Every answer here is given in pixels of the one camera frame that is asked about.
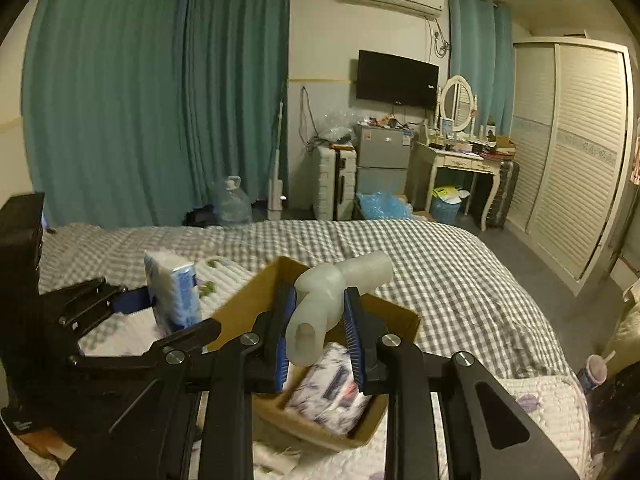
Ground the white standing vacuum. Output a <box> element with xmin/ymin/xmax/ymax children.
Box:
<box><xmin>267</xmin><ymin>102</ymin><xmax>283</xmax><ymax>221</ymax></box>

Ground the grey small refrigerator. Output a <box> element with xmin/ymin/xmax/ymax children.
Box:
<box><xmin>356</xmin><ymin>125</ymin><xmax>413</xmax><ymax>195</ymax></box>

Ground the grey checked bed sheet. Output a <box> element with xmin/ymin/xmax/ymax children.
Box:
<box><xmin>39</xmin><ymin>219</ymin><xmax>572</xmax><ymax>378</ymax></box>

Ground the white louvered wardrobe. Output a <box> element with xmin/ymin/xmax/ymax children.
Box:
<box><xmin>508</xmin><ymin>37</ymin><xmax>634</xmax><ymax>294</ymax></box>

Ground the blue curtain right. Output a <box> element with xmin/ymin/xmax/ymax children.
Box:
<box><xmin>448</xmin><ymin>0</ymin><xmax>514</xmax><ymax>134</ymax></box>

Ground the black wall television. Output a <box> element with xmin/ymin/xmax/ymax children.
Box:
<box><xmin>356</xmin><ymin>50</ymin><xmax>439</xmax><ymax>112</ymax></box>

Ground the brown cardboard box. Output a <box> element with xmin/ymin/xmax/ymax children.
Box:
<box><xmin>212</xmin><ymin>252</ymin><xmax>420</xmax><ymax>451</ymax></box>

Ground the drink cup with straw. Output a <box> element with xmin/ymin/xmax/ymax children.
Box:
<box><xmin>577</xmin><ymin>350</ymin><xmax>616</xmax><ymax>394</ymax></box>

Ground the blue white tissue pack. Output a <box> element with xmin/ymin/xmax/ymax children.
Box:
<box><xmin>144</xmin><ymin>250</ymin><xmax>202</xmax><ymax>336</ymax></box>

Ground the white suitcase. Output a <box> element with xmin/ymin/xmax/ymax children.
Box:
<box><xmin>311</xmin><ymin>146</ymin><xmax>357</xmax><ymax>221</ymax></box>

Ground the dark suitcase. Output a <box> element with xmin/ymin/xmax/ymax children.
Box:
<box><xmin>487</xmin><ymin>160</ymin><xmax>520</xmax><ymax>229</ymax></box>

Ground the floral tissue pack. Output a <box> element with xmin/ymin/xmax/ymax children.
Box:
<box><xmin>284</xmin><ymin>342</ymin><xmax>370</xmax><ymax>436</ymax></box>

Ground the clear water jug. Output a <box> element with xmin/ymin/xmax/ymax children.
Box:
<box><xmin>215</xmin><ymin>176</ymin><xmax>253</xmax><ymax>226</ymax></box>

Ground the white dressing table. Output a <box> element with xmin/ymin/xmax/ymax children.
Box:
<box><xmin>416</xmin><ymin>142</ymin><xmax>501</xmax><ymax>232</ymax></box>

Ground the blue plastic bag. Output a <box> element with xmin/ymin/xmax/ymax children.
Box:
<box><xmin>357</xmin><ymin>192</ymin><xmax>412</xmax><ymax>220</ymax></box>

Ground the green curtain left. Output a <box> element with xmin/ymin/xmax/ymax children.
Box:
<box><xmin>22</xmin><ymin>0</ymin><xmax>290</xmax><ymax>228</ymax></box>

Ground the white oval vanity mirror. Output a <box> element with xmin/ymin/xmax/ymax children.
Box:
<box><xmin>436</xmin><ymin>75</ymin><xmax>478</xmax><ymax>138</ymax></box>

